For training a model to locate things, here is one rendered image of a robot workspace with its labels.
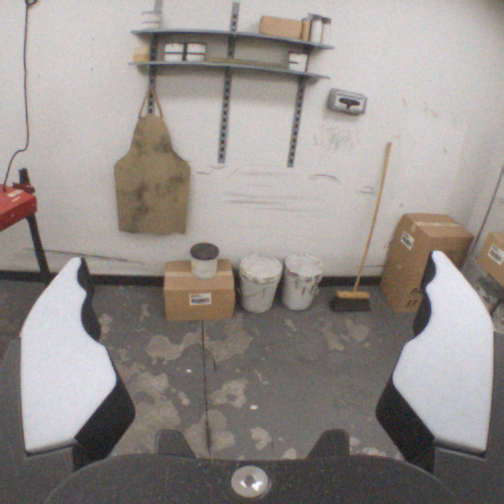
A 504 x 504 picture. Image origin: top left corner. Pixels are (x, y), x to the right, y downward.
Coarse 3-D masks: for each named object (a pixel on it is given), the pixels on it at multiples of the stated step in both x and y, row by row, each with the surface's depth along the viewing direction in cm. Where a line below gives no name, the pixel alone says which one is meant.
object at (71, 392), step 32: (64, 288) 9; (32, 320) 8; (64, 320) 8; (96, 320) 9; (32, 352) 7; (64, 352) 7; (96, 352) 7; (32, 384) 6; (64, 384) 6; (96, 384) 6; (32, 416) 5; (64, 416) 5; (96, 416) 6; (128, 416) 7; (32, 448) 5; (96, 448) 6
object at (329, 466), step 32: (160, 448) 5; (320, 448) 5; (64, 480) 4; (96, 480) 4; (128, 480) 4; (160, 480) 4; (192, 480) 4; (224, 480) 4; (256, 480) 4; (288, 480) 4; (320, 480) 4; (352, 480) 4; (384, 480) 4; (416, 480) 4
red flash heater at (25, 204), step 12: (0, 192) 143; (12, 192) 144; (24, 192) 145; (0, 204) 131; (12, 204) 132; (24, 204) 136; (36, 204) 144; (0, 216) 123; (12, 216) 131; (24, 216) 139; (0, 228) 125
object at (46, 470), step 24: (0, 384) 6; (0, 408) 5; (0, 432) 5; (0, 456) 4; (24, 456) 4; (48, 456) 5; (72, 456) 5; (0, 480) 4; (24, 480) 4; (48, 480) 4
